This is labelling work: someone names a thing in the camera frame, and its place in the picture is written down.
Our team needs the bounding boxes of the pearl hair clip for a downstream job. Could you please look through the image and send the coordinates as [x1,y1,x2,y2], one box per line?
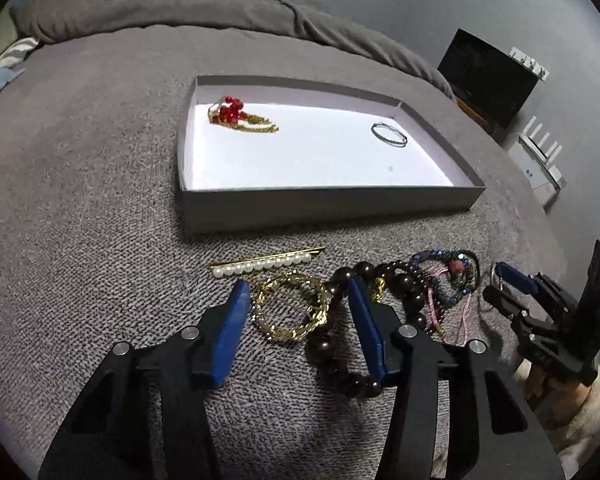
[210,246,327,278]

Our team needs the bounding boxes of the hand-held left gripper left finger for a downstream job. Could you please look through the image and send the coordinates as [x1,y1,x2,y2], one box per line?
[37,279,251,480]

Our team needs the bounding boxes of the grey cardboard box tray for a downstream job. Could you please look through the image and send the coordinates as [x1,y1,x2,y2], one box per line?
[177,76,487,235]

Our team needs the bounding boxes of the pink cord bracelet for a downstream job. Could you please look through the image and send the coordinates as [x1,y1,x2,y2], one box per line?
[425,255,473,341]

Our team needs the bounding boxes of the silver bangle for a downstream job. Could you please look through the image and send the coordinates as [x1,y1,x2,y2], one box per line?
[371,121,403,146]
[375,124,409,149]

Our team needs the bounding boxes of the striped pillow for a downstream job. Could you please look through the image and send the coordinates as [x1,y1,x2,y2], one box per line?
[0,35,43,71]

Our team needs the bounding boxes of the small dark bead bracelet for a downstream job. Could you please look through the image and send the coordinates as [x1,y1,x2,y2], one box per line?
[386,256,481,311]

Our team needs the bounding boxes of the person's right forearm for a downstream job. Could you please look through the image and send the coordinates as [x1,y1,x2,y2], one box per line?
[512,360,600,466]

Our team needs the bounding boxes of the white box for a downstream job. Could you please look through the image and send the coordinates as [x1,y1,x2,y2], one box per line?
[505,140,561,210]

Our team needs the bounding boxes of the white wall hooks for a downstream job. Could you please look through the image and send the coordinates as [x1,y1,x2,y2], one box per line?
[509,46,551,82]

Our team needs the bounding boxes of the wooden stand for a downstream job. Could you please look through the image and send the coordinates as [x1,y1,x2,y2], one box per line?
[455,97,506,136]

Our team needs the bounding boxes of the black monitor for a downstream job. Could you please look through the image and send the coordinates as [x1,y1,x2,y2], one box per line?
[437,28,538,128]

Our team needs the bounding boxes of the grey duvet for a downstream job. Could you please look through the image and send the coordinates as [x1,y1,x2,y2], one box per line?
[10,0,461,106]

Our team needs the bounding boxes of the large dark wooden bead bracelet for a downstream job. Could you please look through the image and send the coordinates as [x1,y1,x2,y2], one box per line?
[305,261,431,401]

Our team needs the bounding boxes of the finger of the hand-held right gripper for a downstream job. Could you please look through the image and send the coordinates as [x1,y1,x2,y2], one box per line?
[482,284,546,336]
[494,261,578,311]

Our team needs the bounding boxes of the red bead gold hair ornament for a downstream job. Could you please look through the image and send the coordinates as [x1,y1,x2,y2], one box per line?
[207,95,281,135]

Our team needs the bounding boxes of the gold chain bracelet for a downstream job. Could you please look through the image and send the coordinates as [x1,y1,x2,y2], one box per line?
[250,270,333,345]

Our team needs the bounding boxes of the grey knit bedspread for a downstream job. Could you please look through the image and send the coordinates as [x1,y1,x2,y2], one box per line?
[0,25,571,480]

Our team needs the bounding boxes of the white router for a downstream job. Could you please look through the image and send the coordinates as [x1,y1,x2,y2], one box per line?
[519,116,567,192]

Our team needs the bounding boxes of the person's right hand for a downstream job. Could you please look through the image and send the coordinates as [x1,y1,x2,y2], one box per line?
[524,360,588,411]

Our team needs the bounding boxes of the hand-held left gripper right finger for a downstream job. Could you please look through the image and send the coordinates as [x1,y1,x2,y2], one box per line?
[347,277,566,480]

